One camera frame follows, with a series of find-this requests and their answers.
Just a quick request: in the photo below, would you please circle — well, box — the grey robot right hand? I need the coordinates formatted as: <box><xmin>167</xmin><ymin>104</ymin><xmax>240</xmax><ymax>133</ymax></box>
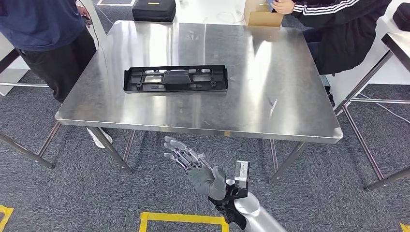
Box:
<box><xmin>163</xmin><ymin>136</ymin><xmax>227</xmax><ymax>202</ymax></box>

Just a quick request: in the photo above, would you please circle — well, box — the black plastic frame part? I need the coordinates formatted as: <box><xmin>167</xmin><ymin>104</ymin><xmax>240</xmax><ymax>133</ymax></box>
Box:
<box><xmin>123</xmin><ymin>65</ymin><xmax>229</xmax><ymax>94</ymax></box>

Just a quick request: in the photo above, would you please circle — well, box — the stainless steel workbench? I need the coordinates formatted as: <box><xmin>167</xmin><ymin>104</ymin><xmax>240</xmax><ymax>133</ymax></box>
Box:
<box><xmin>55</xmin><ymin>20</ymin><xmax>344</xmax><ymax>184</ymax></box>

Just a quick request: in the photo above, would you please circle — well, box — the cardboard box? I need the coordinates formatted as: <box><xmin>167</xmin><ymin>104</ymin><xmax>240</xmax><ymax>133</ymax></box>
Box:
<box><xmin>244</xmin><ymin>0</ymin><xmax>284</xmax><ymax>28</ymax></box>

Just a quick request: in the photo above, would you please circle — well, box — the black case yellow label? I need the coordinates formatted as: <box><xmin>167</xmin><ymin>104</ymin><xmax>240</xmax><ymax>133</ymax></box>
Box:
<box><xmin>132</xmin><ymin>0</ymin><xmax>177</xmax><ymax>23</ymax></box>

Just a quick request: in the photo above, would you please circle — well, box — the person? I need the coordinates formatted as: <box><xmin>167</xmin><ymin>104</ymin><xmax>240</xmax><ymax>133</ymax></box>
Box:
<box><xmin>270</xmin><ymin>0</ymin><xmax>393</xmax><ymax>76</ymax></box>
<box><xmin>0</xmin><ymin>0</ymin><xmax>113</xmax><ymax>150</ymax></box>

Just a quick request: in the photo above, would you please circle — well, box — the white cable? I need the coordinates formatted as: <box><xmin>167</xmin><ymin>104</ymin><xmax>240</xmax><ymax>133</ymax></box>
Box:
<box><xmin>216</xmin><ymin>10</ymin><xmax>246</xmax><ymax>25</ymax></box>

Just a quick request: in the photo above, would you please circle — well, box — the thin grey floor cable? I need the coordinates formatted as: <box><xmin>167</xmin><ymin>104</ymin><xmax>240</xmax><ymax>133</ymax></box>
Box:
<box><xmin>358</xmin><ymin>93</ymin><xmax>410</xmax><ymax>125</ymax></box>

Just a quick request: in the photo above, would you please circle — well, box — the steel frame table dark edge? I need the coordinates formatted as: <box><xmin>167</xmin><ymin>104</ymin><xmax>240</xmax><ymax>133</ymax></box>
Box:
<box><xmin>333</xmin><ymin>31</ymin><xmax>410</xmax><ymax>193</ymax></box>

